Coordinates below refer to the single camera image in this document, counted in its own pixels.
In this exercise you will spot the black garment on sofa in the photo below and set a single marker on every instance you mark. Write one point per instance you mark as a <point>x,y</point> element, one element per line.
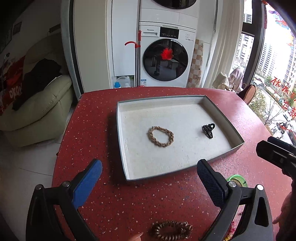
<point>37,79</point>

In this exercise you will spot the black hair claw clip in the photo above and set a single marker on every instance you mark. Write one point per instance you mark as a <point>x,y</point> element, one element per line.
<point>207,130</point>

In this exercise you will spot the blue cap detergent bottle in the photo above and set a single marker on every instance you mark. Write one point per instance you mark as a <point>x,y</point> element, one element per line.
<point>117,85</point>

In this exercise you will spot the green translucent bangle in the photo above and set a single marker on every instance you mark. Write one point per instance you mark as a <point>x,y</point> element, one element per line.
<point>238,179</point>

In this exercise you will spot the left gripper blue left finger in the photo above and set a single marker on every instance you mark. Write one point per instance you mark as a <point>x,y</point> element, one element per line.
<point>85,181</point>

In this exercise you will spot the person right hand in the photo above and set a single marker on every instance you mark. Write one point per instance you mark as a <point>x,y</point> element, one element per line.
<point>286,220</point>

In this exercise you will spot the grey jewelry tray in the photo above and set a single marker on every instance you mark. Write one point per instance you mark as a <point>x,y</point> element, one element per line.
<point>161,135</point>

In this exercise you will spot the red mop handle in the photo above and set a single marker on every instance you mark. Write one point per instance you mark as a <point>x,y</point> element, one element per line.
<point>137,46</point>

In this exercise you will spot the brown wooden chair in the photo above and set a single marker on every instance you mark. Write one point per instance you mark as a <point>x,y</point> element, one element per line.
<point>248,93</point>

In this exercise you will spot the checkered hanging cloth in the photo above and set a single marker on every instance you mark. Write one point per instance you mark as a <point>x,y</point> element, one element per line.
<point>195,72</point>

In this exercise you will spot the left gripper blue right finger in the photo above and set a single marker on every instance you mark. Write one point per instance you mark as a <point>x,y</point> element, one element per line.
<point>214,183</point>

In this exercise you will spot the cream sofa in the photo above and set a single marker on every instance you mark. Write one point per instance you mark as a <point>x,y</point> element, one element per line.
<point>43,116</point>

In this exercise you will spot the white front-load washing machine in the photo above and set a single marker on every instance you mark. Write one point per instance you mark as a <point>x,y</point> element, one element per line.
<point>165,54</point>

